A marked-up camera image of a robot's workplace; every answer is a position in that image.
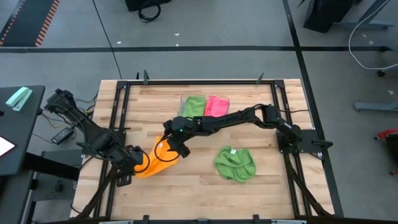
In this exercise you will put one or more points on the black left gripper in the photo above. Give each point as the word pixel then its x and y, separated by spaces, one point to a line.
pixel 133 158

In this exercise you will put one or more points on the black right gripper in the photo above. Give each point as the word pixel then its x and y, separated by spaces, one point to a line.
pixel 185 129

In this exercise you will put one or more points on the clear plastic bin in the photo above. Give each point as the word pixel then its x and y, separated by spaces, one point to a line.
pixel 180 105

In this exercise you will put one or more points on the green microfiber towel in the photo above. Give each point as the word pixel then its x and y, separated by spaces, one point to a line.
pixel 193 105
pixel 233 165

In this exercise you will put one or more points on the orange microfiber towel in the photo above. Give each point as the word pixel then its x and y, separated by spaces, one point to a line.
pixel 161 165

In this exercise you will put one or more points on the pink microfiber towel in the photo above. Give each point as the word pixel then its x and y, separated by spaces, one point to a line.
pixel 216 105

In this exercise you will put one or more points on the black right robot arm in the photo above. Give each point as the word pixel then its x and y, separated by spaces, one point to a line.
pixel 236 118

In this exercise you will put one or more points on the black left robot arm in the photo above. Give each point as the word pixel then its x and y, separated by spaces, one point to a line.
pixel 93 137

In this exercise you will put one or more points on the black power adapter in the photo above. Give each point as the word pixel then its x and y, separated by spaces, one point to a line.
pixel 62 136

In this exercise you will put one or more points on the black desk base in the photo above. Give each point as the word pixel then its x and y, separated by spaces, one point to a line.
pixel 49 165

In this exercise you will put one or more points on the black side desk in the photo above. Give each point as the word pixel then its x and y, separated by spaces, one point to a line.
pixel 18 130

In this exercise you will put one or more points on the mint green stapler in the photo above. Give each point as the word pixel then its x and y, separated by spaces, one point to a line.
pixel 18 98

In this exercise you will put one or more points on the black equipment box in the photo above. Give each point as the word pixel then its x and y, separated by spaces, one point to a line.
pixel 133 3

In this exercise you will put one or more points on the black mat orange striped edge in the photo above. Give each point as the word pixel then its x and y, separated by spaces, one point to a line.
pixel 28 21

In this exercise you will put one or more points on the black cabinet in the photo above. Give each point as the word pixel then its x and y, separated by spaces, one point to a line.
pixel 326 14

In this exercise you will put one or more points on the grey desk foot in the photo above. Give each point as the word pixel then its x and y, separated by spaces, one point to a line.
pixel 376 106

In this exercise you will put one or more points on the red chair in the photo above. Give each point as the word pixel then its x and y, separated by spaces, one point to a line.
pixel 387 133

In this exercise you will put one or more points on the black caster wheel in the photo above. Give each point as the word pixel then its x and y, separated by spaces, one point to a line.
pixel 381 73

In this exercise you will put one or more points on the grey desk leg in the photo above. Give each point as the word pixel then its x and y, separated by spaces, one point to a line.
pixel 367 23

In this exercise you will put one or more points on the black table edge bracket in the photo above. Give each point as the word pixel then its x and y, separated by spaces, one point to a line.
pixel 256 219
pixel 145 219

